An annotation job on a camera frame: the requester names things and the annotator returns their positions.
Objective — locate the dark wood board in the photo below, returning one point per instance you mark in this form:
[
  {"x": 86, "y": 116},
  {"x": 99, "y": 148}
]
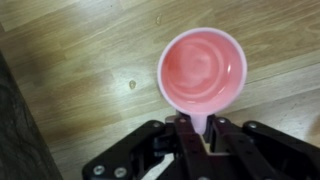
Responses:
[{"x": 16, "y": 133}]

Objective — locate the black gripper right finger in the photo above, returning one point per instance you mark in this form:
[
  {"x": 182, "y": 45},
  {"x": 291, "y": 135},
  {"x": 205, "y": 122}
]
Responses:
[{"x": 266, "y": 153}]

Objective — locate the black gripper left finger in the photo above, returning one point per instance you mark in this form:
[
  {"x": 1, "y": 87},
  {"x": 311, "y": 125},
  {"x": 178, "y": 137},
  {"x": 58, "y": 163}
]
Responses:
[{"x": 133, "y": 153}]

